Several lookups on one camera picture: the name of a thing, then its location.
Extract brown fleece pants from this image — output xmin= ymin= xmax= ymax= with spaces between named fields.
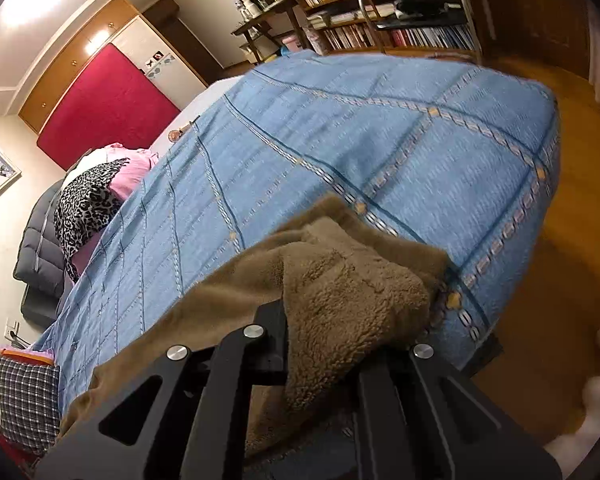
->
xmin=57 ymin=195 xmax=453 ymax=456

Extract white bed sheet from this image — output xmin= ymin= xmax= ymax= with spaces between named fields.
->
xmin=150 ymin=77 xmax=241 ymax=161

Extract grey padded headboard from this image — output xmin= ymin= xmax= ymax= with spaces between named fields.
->
xmin=14 ymin=177 xmax=68 ymax=326

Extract plaid pillow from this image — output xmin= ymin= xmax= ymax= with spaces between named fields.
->
xmin=0 ymin=355 xmax=61 ymax=453

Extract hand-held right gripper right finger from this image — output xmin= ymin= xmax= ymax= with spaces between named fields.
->
xmin=355 ymin=342 xmax=563 ymax=480

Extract red mattress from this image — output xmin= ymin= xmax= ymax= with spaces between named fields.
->
xmin=36 ymin=42 xmax=182 ymax=171

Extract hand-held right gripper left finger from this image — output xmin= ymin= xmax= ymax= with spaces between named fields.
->
xmin=34 ymin=300 xmax=301 ymax=480

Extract pink quilt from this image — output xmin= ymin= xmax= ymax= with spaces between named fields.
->
xmin=62 ymin=142 xmax=161 ymax=281

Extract orange cloth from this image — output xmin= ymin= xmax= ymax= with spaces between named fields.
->
xmin=0 ymin=347 xmax=56 ymax=364

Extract leopard print cloth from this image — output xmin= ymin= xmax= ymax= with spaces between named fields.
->
xmin=54 ymin=157 xmax=131 ymax=281

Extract wooden wardrobe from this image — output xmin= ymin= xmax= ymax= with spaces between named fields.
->
xmin=17 ymin=0 xmax=211 ymax=133

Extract blue checked bedspread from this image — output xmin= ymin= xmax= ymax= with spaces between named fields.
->
xmin=32 ymin=50 xmax=563 ymax=421

